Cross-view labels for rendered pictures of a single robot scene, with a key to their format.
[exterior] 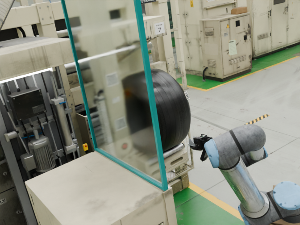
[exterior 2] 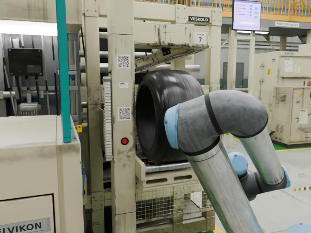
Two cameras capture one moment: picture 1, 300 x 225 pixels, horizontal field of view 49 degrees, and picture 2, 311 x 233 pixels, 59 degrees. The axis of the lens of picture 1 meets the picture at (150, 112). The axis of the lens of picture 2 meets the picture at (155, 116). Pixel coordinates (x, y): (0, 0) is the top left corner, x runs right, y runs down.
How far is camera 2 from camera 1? 0.85 m
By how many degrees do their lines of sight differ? 19
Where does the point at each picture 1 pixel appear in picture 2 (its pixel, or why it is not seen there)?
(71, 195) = not seen: outside the picture
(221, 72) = (287, 137)
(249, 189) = (233, 208)
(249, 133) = (233, 97)
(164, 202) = (62, 161)
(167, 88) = (183, 85)
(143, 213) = (14, 162)
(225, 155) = (187, 124)
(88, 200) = not seen: outside the picture
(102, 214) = not seen: outside the picture
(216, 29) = (289, 95)
